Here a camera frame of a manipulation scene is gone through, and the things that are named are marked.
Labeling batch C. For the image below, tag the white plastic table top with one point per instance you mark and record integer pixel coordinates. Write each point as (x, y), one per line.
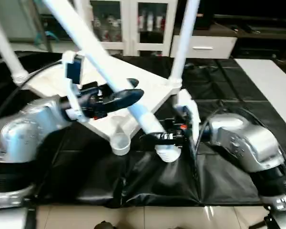
(148, 90)

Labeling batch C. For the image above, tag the white plastic table leg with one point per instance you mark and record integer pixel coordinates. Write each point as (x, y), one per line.
(7, 43)
(100, 52)
(183, 38)
(81, 7)

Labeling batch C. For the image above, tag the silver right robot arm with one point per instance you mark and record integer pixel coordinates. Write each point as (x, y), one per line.
(248, 143)

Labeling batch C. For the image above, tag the white glass-door cabinet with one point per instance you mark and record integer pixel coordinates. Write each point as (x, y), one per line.
(143, 24)

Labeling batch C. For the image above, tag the black work mat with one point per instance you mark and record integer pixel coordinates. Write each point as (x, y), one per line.
(229, 86)

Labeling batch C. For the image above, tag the blue metal stand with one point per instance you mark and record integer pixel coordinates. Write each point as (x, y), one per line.
(50, 34)

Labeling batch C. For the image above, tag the white drawer unit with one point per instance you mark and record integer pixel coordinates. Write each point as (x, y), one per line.
(205, 46)

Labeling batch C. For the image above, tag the white flat panel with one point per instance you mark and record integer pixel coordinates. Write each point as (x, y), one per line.
(271, 81)

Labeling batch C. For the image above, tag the dark wooden TV bench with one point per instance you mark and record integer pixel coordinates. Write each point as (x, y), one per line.
(267, 38)

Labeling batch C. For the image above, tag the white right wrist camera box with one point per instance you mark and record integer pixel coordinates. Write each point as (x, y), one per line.
(189, 112)

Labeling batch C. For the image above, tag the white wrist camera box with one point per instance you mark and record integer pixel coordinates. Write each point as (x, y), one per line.
(74, 69)
(189, 112)

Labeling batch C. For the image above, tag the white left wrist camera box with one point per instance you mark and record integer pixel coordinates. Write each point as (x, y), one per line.
(74, 69)

